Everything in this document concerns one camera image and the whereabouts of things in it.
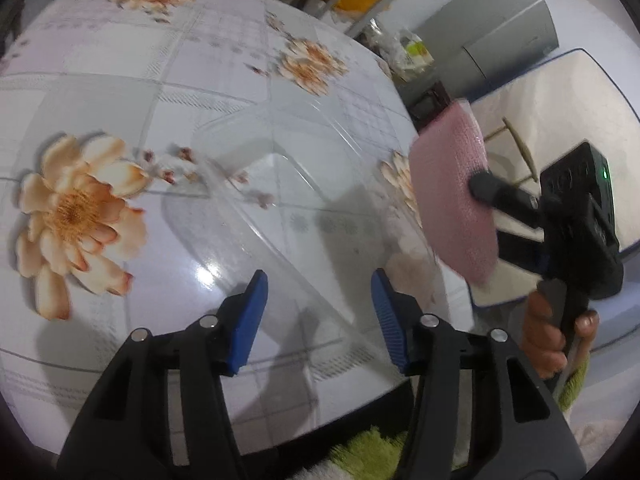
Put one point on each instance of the clear plastic tray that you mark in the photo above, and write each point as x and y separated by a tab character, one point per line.
300	160

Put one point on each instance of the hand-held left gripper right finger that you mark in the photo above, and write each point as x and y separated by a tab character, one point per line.
387	320

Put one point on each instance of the clear crumpled plastic bags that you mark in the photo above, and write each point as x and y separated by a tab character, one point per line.
380	40

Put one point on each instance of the green fleece jacket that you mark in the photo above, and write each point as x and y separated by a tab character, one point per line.
360	450

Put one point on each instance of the green white packet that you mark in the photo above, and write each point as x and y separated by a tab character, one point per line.
417	50

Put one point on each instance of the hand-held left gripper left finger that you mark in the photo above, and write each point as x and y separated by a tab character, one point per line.
250	320

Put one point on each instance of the person's right forearm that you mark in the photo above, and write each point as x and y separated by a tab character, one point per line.
572	385

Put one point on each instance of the pink mesh cloth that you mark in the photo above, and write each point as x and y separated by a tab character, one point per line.
445	200

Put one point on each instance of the wooden chair with dark seat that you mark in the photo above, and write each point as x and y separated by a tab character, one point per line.
520	147

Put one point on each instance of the person's right hand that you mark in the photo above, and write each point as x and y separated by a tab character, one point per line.
542	335

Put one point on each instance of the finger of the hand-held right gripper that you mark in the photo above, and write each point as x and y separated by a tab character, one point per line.
505	197
522	250

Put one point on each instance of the white mattress with blue edge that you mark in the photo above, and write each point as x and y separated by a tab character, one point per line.
565	90

